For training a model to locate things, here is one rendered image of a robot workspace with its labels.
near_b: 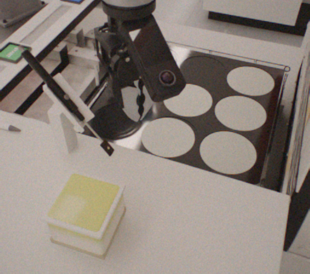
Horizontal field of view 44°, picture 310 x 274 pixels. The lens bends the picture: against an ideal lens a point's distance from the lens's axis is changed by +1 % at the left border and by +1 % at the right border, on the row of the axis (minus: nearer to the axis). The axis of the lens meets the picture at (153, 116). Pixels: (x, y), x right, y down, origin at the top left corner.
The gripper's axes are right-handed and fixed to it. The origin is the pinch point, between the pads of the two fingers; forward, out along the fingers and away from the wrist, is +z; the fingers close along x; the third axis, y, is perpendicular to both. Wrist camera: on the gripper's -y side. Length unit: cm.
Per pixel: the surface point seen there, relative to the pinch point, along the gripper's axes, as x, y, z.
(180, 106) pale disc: -12.3, 6.6, 8.6
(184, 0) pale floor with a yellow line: -134, 187, 99
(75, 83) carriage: 2.8, 26.2, 10.6
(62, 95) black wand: 11.4, 0.3, -9.3
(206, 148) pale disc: -10.5, -5.1, 8.6
